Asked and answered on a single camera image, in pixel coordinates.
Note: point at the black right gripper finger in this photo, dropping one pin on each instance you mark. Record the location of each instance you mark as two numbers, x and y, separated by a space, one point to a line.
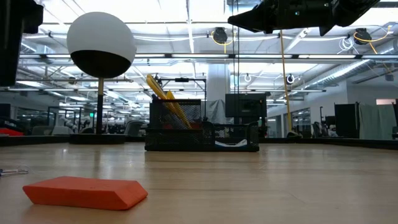
248 18

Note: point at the yellow highlighter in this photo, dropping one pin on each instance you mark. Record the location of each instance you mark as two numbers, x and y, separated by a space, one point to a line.
171 96

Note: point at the blue sticky note pad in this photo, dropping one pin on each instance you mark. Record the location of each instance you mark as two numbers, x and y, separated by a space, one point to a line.
231 143

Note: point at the orange eraser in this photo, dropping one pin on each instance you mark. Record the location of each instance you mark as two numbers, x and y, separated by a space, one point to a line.
84 193

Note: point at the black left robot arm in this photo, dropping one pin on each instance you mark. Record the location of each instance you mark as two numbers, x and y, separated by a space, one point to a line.
12 40

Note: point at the black mesh desk organizer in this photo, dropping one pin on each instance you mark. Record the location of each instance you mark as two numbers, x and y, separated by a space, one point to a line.
186 140

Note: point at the black red office chair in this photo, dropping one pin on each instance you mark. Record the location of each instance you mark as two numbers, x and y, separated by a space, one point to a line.
9 132

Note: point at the black monitor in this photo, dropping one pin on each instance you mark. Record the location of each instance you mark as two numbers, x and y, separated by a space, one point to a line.
245 105

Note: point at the grey cloth cover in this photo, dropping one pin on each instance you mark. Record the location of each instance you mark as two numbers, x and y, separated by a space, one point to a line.
216 112

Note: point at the black partition panel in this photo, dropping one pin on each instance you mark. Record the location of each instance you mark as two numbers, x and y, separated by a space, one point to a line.
346 121

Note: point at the green curtain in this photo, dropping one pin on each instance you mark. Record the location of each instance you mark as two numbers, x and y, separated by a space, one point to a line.
376 121

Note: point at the white black globe lamp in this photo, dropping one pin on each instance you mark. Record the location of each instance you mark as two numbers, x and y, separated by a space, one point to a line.
99 37

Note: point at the thin silver metal object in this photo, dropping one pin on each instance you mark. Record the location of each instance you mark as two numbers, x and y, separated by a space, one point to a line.
12 171

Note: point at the black tubular camera stand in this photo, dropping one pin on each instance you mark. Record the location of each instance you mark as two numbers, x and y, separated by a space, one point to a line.
182 79

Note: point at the black aluminium table frame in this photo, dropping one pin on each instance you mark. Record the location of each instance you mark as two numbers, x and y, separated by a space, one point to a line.
31 140

